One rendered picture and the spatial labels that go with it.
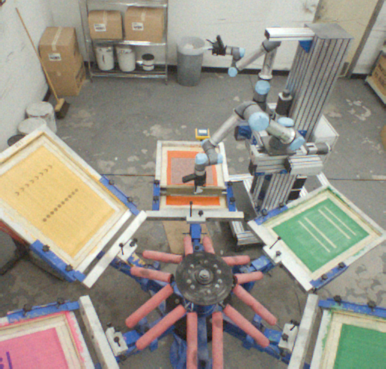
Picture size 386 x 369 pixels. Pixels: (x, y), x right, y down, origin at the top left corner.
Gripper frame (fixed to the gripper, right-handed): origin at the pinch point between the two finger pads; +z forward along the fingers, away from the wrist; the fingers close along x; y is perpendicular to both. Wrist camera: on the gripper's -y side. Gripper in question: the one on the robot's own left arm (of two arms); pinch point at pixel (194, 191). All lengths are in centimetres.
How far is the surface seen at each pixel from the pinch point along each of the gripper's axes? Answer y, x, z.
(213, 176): 17.5, 24.7, 10.2
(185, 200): -6.5, -0.5, 10.1
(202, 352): 0, -108, 4
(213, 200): 15.4, -0.1, 10.2
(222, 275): 9, -80, -25
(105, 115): -112, 236, 105
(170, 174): -17.5, 26.2, 10.0
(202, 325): 1, -94, 4
